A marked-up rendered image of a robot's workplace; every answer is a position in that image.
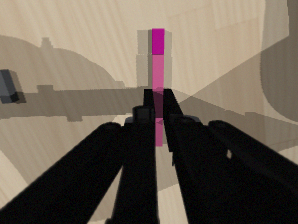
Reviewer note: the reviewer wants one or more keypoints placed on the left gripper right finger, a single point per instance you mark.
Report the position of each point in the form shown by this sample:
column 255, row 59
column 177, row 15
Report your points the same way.
column 267, row 179

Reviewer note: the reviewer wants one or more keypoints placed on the pink rod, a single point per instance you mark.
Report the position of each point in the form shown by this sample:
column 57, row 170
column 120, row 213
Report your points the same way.
column 157, row 88

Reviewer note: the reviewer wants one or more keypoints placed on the grey rectangular block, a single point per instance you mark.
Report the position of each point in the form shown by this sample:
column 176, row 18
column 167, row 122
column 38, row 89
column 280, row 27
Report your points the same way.
column 8, row 92

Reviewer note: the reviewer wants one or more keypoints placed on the magenta rod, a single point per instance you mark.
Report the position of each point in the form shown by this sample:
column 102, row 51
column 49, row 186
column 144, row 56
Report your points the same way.
column 157, row 41

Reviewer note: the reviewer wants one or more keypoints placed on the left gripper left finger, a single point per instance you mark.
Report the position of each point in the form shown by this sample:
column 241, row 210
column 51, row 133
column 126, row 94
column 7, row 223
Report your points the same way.
column 70, row 191

